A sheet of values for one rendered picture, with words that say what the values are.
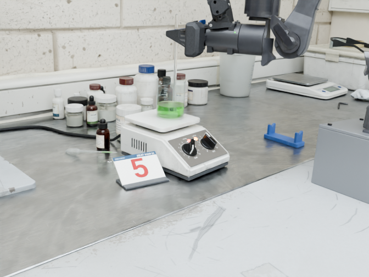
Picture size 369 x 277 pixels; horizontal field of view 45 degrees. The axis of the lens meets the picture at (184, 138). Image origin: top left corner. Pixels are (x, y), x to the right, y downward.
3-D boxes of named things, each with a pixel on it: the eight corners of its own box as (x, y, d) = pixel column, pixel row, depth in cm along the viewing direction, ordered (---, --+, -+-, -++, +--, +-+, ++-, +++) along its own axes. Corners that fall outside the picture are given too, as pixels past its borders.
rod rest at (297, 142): (305, 145, 109) (306, 131, 108) (296, 148, 106) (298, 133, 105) (271, 135, 116) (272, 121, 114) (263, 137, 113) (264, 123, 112)
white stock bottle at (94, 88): (98, 111, 130) (97, 82, 128) (107, 115, 127) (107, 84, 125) (83, 114, 127) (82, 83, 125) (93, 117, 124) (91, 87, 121)
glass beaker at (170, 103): (167, 124, 91) (168, 83, 89) (149, 117, 96) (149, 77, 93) (193, 119, 96) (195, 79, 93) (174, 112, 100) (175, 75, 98)
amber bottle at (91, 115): (84, 123, 118) (84, 94, 116) (96, 122, 120) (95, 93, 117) (88, 127, 116) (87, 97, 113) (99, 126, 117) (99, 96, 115)
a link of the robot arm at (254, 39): (277, 66, 88) (282, 17, 86) (271, 67, 83) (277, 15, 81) (242, 62, 90) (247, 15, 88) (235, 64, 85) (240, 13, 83)
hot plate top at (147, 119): (202, 122, 96) (202, 117, 95) (162, 133, 87) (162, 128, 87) (162, 110, 103) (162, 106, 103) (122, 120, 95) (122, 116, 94)
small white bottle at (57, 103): (62, 115, 125) (60, 87, 122) (66, 118, 122) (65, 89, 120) (51, 117, 123) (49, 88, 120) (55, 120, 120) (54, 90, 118)
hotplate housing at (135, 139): (230, 166, 94) (233, 129, 91) (188, 183, 84) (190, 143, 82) (155, 140, 108) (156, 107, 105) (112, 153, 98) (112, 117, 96)
